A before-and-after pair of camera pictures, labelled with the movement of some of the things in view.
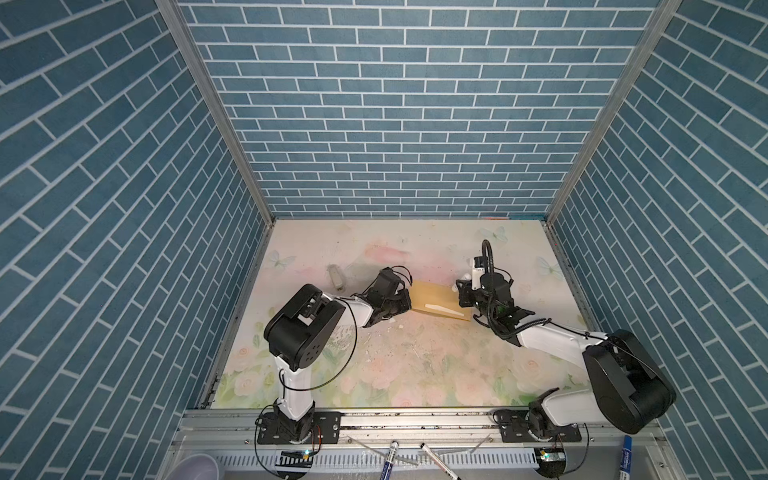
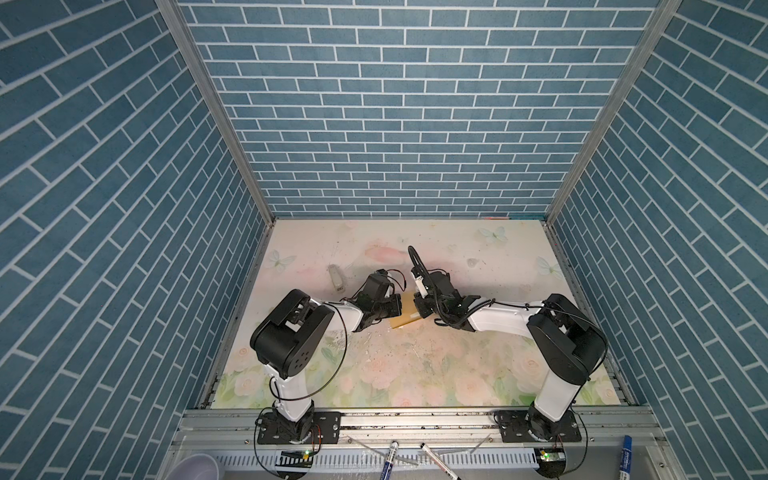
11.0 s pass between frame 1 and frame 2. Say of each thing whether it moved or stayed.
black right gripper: moved
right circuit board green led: stayed
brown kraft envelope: moved
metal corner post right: stayed
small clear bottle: stayed
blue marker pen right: stayed
